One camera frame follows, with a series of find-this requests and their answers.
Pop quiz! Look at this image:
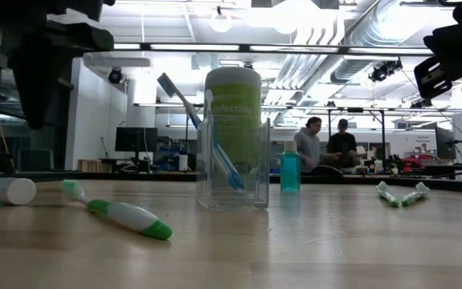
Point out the black computer monitor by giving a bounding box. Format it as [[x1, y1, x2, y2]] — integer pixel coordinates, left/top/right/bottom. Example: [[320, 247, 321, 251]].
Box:
[[433, 126, 457, 161], [114, 126, 159, 161]]

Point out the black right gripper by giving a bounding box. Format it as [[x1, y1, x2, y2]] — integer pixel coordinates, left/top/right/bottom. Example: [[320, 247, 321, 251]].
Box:
[[413, 10, 462, 101]]

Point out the green white wipes canister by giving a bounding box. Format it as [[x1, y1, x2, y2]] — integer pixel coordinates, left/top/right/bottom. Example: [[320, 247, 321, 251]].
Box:
[[203, 66, 263, 177]]

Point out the black ceiling-mounted camera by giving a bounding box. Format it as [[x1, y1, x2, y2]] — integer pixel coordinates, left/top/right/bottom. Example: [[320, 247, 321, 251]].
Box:
[[107, 67, 124, 85], [368, 59, 403, 84]]

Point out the teal mouthwash bottle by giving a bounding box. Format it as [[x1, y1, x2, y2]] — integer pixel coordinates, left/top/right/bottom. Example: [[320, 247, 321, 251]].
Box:
[[279, 140, 302, 193]]

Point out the thick green white toothbrush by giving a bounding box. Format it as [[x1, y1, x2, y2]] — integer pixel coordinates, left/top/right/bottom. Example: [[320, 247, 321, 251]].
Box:
[[60, 179, 174, 242]]

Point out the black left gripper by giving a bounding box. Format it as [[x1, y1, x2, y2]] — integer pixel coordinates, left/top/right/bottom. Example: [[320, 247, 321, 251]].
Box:
[[0, 0, 116, 136]]

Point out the person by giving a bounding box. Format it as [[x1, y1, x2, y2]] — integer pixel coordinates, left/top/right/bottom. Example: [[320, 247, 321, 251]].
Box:
[[326, 118, 359, 169], [293, 116, 342, 174]]

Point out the blue toothpaste tube white cap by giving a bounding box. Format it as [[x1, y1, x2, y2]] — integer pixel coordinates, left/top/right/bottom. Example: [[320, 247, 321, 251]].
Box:
[[0, 176, 38, 208]]

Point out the yellow extension cable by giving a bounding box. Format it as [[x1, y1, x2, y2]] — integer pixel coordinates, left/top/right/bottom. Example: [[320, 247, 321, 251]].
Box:
[[0, 127, 16, 172]]

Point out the clear acrylic organizer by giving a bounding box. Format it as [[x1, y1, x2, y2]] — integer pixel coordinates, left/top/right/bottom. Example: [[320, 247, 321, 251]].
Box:
[[195, 113, 272, 212]]

